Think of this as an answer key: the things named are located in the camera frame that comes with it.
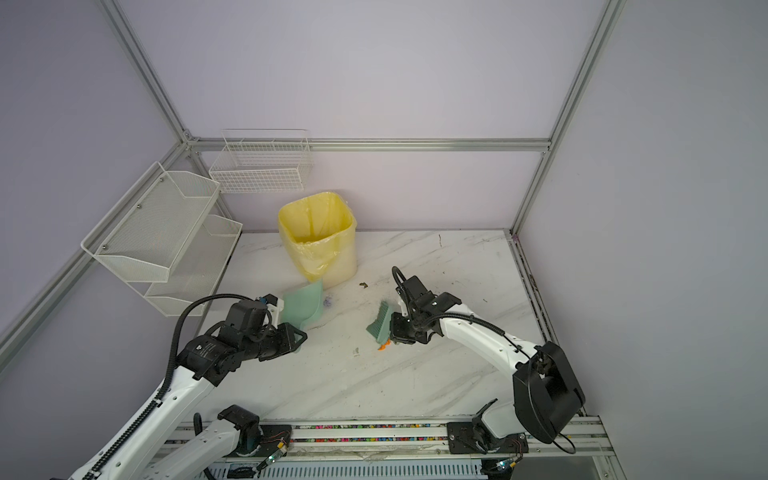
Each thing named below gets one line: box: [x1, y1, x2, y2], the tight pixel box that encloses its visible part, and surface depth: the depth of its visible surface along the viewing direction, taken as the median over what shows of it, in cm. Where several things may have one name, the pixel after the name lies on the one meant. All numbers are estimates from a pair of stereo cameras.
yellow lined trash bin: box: [278, 192, 357, 289], surface depth 95 cm
